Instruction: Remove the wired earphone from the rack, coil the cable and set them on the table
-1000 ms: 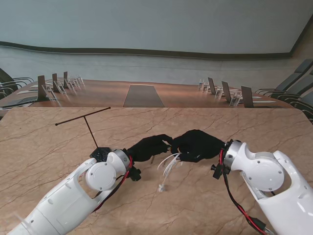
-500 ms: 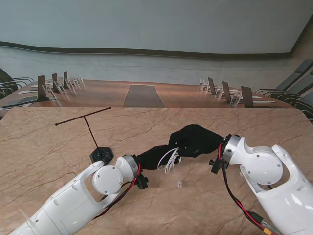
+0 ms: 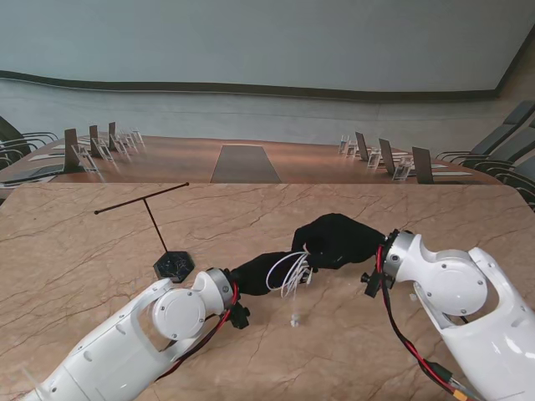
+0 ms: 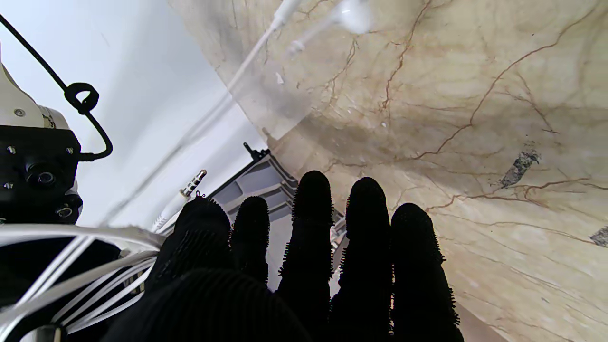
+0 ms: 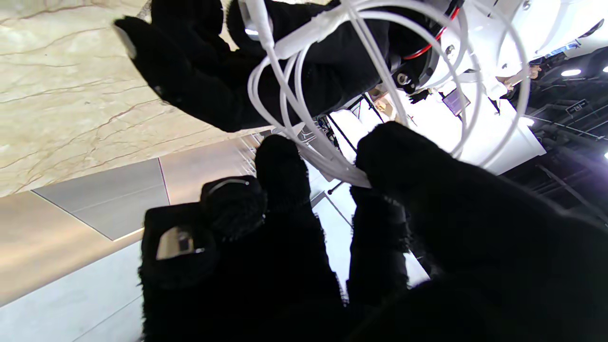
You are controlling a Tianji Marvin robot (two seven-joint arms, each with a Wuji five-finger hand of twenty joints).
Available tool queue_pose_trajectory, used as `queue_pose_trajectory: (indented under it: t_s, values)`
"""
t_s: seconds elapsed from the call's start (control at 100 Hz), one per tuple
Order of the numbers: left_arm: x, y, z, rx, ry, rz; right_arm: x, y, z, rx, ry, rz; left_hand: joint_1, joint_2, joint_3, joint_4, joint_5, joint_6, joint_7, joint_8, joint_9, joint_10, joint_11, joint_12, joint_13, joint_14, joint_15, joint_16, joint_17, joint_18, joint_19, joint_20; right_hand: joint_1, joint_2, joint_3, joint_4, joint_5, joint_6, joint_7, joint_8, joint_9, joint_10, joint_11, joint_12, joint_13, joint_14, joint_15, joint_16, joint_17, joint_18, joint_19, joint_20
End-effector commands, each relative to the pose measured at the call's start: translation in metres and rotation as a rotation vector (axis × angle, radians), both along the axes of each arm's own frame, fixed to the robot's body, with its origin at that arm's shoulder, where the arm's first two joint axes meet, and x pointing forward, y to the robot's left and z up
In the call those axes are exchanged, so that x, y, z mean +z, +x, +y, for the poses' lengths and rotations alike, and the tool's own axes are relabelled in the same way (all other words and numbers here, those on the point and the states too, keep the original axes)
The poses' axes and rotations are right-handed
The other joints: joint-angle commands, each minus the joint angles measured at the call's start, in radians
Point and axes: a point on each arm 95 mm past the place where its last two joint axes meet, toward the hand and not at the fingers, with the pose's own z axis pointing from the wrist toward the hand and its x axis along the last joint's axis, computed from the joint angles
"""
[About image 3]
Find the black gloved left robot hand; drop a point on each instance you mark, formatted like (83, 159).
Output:
(259, 275)

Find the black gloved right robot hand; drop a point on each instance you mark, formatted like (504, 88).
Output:
(342, 242)

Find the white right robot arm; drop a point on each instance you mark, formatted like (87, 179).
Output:
(460, 292)

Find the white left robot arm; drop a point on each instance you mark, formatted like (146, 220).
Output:
(125, 338)

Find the black T rack marble base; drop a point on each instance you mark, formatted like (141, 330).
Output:
(175, 265)

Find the brown conference table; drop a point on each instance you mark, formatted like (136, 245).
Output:
(313, 163)

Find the clear acrylic name holder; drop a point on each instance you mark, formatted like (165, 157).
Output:
(374, 158)
(120, 145)
(344, 144)
(137, 137)
(85, 158)
(104, 151)
(403, 170)

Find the brown upright desk screen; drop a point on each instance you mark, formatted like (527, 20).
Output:
(72, 146)
(422, 165)
(385, 154)
(361, 146)
(93, 138)
(112, 133)

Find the white paper sheet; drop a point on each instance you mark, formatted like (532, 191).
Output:
(46, 157)
(453, 173)

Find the grey office chair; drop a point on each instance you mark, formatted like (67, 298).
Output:
(524, 171)
(501, 133)
(518, 148)

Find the dark office chair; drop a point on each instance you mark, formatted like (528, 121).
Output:
(8, 129)

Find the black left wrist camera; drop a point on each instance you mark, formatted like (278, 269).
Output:
(241, 315)

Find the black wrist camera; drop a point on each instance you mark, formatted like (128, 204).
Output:
(374, 284)
(241, 315)

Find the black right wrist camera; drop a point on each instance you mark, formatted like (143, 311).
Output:
(374, 284)

